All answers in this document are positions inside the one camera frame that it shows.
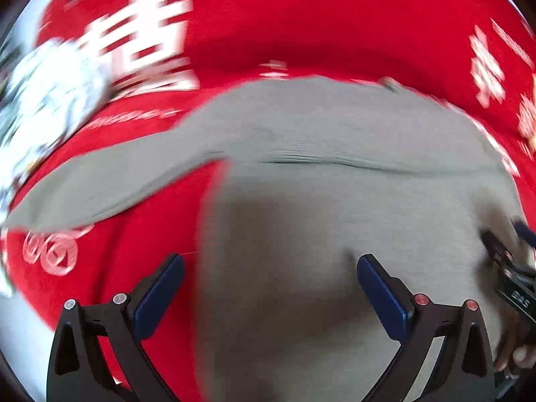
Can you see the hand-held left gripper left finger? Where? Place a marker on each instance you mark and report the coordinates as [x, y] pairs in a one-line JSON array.
[[161, 297]]

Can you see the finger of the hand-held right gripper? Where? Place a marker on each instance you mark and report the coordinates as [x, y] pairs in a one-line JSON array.
[[496, 247], [525, 232]]

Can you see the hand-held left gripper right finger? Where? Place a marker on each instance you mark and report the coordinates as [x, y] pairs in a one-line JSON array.
[[383, 301]]

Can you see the grey knit garment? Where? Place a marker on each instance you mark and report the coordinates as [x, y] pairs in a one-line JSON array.
[[293, 217]]

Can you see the person's right hand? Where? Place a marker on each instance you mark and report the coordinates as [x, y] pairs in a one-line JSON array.
[[517, 351]]

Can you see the white patterned cloth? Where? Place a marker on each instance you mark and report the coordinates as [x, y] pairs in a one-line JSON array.
[[46, 92]]

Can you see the red printed blanket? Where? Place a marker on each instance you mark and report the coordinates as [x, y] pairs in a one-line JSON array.
[[314, 21]]

